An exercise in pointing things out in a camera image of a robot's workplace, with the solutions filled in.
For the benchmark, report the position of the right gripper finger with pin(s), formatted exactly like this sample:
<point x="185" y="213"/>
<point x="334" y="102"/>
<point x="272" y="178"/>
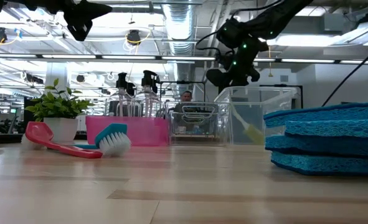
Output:
<point x="221" y="81"/>
<point x="253" y="74"/>

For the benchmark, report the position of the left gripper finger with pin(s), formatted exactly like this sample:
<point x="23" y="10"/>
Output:
<point x="84" y="14"/>

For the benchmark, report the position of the green dish brush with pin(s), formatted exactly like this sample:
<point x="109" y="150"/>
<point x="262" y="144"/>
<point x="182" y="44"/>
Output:
<point x="254" y="133"/>

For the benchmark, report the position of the blue sponge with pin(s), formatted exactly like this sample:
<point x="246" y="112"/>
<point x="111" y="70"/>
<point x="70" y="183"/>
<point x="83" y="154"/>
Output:
<point x="327" y="146"/>
<point x="327" y="165"/>
<point x="327" y="115"/>
<point x="333" y="130"/>

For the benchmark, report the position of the blue dish brush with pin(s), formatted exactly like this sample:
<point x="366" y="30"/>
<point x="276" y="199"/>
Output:
<point x="113" y="143"/>

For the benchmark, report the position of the red spoon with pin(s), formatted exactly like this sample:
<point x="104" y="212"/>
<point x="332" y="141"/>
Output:
<point x="39" y="132"/>

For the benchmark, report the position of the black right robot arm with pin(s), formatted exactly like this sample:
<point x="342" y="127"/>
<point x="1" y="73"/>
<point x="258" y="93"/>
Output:
<point x="280" y="15"/>

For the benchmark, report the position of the large clear plastic bin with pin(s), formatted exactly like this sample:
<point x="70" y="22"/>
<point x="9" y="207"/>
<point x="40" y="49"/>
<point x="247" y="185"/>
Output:
<point x="277" y="99"/>

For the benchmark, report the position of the person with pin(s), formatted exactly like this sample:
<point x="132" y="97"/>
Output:
<point x="186" y="97"/>

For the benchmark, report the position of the long ceiling light strip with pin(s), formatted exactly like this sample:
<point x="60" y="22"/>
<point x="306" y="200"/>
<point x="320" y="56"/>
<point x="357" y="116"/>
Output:
<point x="68" y="56"/>

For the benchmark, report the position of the small clear plastic bin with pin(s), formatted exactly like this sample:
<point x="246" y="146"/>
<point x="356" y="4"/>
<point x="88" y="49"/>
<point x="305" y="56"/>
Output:
<point x="199" y="124"/>

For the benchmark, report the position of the green plant in white pot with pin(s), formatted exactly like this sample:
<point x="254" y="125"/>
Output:
<point x="59" y="105"/>

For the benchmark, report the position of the red plastic tray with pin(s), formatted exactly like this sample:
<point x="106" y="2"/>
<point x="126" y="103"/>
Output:
<point x="134" y="132"/>

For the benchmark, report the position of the silver spiral air duct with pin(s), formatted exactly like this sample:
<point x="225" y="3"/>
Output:
<point x="179" y="25"/>

